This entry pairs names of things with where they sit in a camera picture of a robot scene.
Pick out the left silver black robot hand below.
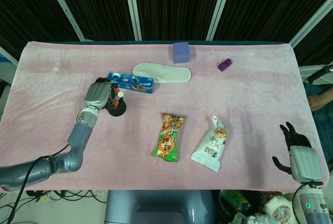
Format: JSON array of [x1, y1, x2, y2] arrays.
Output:
[[83, 76, 121, 110]]

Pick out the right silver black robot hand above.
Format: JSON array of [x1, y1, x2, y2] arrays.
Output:
[[272, 121, 325, 186]]

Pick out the clear plastic tube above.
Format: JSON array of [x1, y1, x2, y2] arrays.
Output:
[[113, 91, 124, 106]]

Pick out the bystander hand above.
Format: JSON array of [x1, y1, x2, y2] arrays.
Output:
[[308, 93, 329, 112]]

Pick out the black mesh pen holder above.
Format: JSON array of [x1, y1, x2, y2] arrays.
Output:
[[105, 98, 128, 117]]

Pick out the bystander jeans leg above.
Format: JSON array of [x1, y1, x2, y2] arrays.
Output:
[[303, 82, 333, 172]]

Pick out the blue cookie box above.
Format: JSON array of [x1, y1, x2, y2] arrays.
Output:
[[107, 71, 155, 95]]

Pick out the black waste bin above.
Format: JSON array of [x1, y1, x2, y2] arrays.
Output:
[[218, 189, 265, 224]]

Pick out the green packet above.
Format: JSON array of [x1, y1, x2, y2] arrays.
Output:
[[221, 190, 252, 213]]

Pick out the green orange snack bag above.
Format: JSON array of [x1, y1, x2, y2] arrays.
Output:
[[151, 113, 187, 163]]

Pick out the black chair armrest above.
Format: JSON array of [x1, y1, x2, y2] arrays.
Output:
[[306, 65, 333, 84]]

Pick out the white snack bag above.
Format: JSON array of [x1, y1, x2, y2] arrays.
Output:
[[190, 116, 229, 173]]

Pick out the pink fleece cloth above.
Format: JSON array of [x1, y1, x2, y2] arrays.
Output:
[[0, 41, 330, 192]]

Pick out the purple foam cube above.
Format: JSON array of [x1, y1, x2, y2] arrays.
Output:
[[173, 42, 190, 64]]

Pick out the small purple toy block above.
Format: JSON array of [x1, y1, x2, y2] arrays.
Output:
[[217, 58, 233, 72]]

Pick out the grey robot torso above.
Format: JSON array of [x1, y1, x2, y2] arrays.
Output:
[[104, 190, 222, 224]]

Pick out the white partition post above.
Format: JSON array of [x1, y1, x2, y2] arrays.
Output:
[[122, 0, 143, 41], [0, 45, 19, 66], [44, 0, 85, 41], [207, 0, 236, 41], [290, 0, 333, 49]]

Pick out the black floor cable bundle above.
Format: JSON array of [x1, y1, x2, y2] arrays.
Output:
[[25, 190, 107, 204]]

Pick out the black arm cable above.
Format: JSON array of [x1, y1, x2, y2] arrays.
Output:
[[5, 143, 71, 224]]

